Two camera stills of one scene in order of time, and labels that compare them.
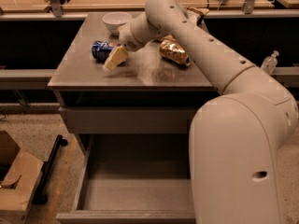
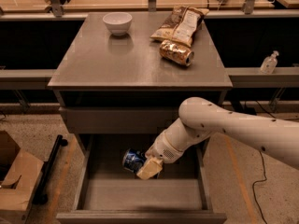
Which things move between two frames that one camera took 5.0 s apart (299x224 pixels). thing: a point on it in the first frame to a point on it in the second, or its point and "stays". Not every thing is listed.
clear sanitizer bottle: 270,63 stays
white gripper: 126,36 to 163,149
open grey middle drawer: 132,179 stays
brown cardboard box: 22,172 stays
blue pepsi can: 101,50 to 133,160
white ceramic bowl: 116,21 stays
